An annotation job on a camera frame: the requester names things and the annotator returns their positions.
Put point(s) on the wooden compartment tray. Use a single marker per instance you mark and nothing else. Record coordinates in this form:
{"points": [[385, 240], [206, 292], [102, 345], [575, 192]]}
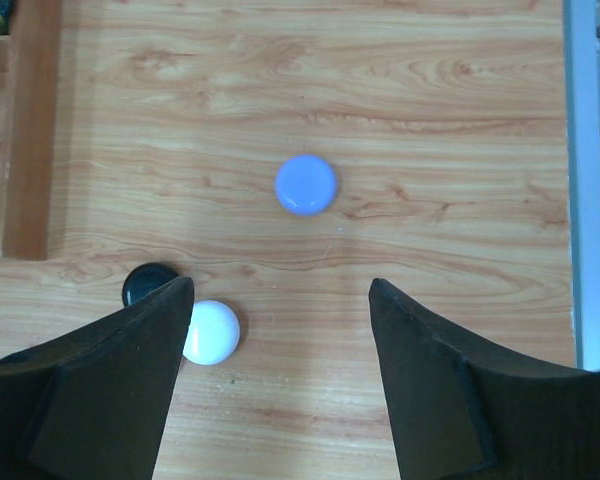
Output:
{"points": [[29, 59]]}

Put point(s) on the purple earbud case far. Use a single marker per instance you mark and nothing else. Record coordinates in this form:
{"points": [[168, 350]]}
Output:
{"points": [[305, 185]]}

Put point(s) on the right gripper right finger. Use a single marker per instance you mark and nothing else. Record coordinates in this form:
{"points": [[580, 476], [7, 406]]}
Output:
{"points": [[463, 407]]}

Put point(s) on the white earbud case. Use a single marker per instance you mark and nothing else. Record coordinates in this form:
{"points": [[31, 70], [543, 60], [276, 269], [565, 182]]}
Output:
{"points": [[213, 335]]}

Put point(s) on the aluminium frame rail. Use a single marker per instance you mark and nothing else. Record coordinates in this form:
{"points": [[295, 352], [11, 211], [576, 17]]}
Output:
{"points": [[582, 82]]}

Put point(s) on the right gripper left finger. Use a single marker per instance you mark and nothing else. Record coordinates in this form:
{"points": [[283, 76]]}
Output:
{"points": [[93, 403]]}

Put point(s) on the black earbud case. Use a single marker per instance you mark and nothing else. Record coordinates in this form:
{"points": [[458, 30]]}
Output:
{"points": [[144, 279]]}

